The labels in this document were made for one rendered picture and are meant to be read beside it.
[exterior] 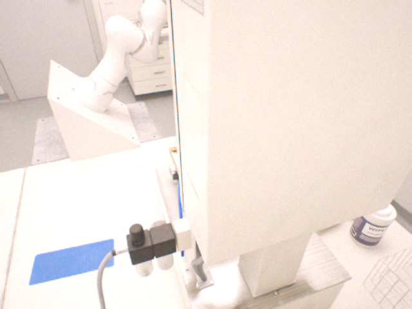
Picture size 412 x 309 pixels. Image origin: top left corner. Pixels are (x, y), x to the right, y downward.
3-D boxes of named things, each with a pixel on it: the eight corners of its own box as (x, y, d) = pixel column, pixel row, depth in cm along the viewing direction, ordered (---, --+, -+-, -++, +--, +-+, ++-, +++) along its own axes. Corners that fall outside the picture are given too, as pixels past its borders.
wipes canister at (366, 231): (384, 244, 89) (405, 212, 80) (363, 252, 87) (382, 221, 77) (362, 223, 96) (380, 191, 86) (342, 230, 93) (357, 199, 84)
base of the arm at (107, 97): (71, 78, 133) (88, 55, 129) (107, 102, 143) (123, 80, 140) (65, 94, 115) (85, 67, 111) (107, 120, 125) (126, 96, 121)
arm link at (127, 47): (76, 55, 114) (111, 4, 109) (112, 76, 130) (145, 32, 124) (84, 69, 109) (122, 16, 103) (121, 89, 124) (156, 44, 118)
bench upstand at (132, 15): (219, 13, 350) (220, 4, 344) (113, 22, 313) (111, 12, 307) (218, 12, 353) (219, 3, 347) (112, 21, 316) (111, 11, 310)
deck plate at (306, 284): (351, 279, 62) (353, 277, 62) (200, 338, 53) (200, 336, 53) (253, 156, 96) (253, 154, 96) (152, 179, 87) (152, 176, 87)
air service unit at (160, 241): (194, 267, 59) (193, 221, 50) (123, 290, 55) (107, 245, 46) (187, 246, 63) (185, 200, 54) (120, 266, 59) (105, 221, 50)
